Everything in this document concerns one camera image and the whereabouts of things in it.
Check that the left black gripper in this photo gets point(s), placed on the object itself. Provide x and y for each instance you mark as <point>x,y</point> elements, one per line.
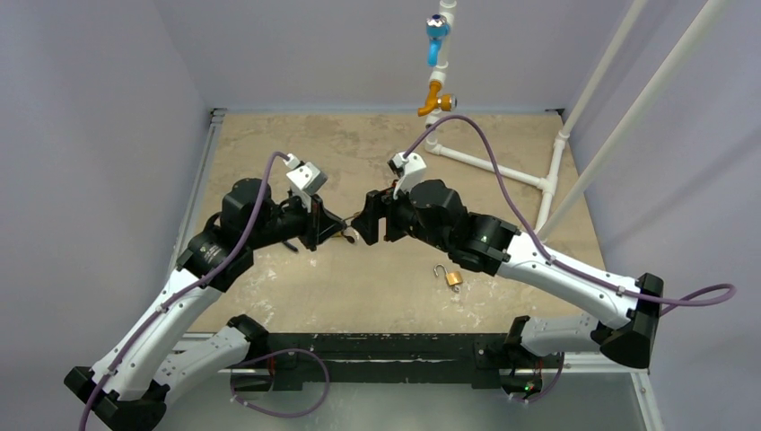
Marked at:
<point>320,224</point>

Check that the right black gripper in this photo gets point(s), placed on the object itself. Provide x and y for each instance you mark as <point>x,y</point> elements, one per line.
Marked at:
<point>380,216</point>

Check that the brass padlock long shackle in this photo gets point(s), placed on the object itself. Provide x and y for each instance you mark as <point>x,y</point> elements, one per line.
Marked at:
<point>346,236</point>

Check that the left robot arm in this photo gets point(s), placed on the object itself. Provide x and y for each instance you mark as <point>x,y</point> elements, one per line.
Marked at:
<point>132,387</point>

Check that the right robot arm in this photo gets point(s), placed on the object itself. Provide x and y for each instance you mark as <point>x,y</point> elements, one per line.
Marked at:
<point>618,318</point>

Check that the brass padlock open shackle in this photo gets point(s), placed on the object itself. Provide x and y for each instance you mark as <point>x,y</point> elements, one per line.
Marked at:
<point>453,279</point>

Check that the orange tap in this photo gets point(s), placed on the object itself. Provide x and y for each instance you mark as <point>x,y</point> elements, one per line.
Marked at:
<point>437,100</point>

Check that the black base bar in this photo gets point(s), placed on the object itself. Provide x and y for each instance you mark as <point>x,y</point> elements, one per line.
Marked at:
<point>287,361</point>

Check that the blue tap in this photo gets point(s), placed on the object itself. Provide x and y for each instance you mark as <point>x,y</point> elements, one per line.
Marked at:
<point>437,29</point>

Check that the white diagonal pole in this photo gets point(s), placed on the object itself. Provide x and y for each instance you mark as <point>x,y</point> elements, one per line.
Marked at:
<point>681,51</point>

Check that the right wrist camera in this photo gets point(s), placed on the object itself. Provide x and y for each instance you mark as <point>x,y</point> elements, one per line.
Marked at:
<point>410,170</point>

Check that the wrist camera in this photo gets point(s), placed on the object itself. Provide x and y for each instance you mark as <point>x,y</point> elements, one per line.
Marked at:
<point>305,179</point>
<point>410,170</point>

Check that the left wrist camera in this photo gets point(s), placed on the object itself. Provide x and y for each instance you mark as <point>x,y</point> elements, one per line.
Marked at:
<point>305,179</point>

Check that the aluminium frame rail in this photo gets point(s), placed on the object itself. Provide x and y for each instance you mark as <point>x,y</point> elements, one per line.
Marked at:
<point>198,186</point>

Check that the white pvc pipe frame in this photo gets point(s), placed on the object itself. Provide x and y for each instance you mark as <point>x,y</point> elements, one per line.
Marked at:
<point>547,185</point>

